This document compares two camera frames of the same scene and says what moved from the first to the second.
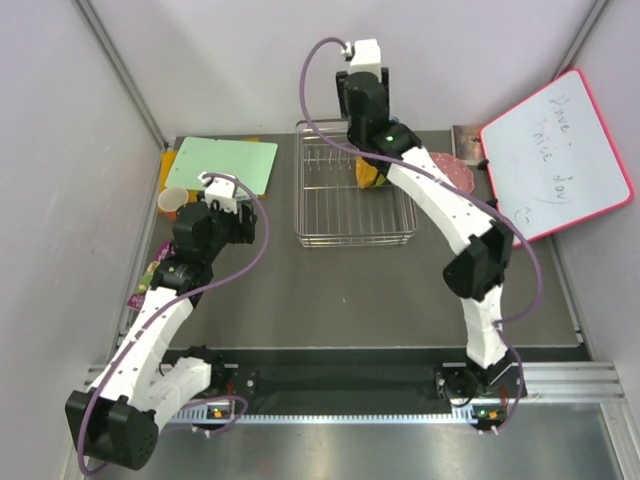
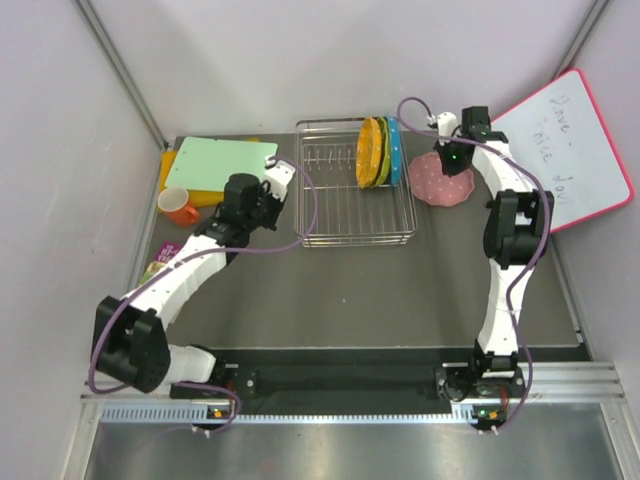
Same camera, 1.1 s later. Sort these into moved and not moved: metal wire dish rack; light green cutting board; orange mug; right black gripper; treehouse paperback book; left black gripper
Moved: left black gripper; right black gripper
Not moved: treehouse paperback book; metal wire dish rack; light green cutting board; orange mug
